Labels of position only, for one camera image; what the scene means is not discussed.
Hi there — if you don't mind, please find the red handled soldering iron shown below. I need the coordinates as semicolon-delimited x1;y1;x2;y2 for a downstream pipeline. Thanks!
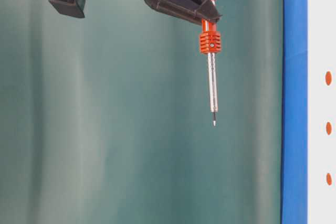
199;0;222;126

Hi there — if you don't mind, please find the large white base board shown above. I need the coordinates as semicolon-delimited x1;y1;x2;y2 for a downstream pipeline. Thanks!
308;0;335;223

